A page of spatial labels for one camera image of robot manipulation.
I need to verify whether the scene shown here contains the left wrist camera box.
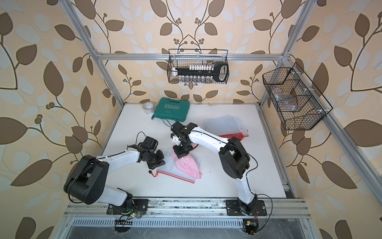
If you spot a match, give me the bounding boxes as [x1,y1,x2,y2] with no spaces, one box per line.
[141,136,158,151]

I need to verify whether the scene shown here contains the black wire basket wall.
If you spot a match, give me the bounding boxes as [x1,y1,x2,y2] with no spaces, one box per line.
[262,63,333,130]
[167,48,229,84]

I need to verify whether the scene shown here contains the plastic bag in right basket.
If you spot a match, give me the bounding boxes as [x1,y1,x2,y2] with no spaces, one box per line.
[272,87,298,112]

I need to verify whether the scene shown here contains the aluminium front rail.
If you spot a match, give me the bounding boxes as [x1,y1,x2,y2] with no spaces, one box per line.
[63,196,311,220]

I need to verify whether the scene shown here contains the wiped clear document bag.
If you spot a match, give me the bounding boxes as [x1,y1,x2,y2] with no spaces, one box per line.
[204,115,249,140]

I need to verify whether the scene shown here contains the black wire basket back wall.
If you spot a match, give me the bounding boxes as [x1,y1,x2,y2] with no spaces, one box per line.
[167,48,229,84]

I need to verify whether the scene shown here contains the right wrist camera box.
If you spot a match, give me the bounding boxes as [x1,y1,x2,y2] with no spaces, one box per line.
[171,121,186,139]

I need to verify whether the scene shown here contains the black white tool in basket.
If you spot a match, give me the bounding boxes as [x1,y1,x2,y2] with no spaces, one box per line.
[168,62,229,84]

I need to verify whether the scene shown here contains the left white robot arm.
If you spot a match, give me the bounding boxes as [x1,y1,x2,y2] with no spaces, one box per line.
[64,145,165,206]

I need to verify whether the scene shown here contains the black wire basket right wall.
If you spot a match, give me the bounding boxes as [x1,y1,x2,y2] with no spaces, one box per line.
[262,63,333,130]

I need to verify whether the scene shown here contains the clear tape roll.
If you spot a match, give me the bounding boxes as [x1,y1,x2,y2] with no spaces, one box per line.
[142,101,156,115]

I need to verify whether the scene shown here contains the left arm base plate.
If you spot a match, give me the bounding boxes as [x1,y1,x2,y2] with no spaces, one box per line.
[106,198,149,216]

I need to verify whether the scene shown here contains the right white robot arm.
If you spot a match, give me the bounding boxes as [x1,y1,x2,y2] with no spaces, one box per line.
[171,121,258,215]

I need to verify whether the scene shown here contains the pink wiping cloth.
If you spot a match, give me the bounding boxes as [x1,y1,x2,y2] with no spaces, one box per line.
[171,150,203,179]

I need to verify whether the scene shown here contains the green plastic tool case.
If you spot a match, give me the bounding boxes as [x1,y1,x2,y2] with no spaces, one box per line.
[152,98,190,122]

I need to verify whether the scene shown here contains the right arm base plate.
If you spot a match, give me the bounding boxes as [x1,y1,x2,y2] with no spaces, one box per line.
[225,199,268,217]

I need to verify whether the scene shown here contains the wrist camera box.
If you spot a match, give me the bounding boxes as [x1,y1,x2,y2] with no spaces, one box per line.
[171,121,186,139]
[141,136,158,151]

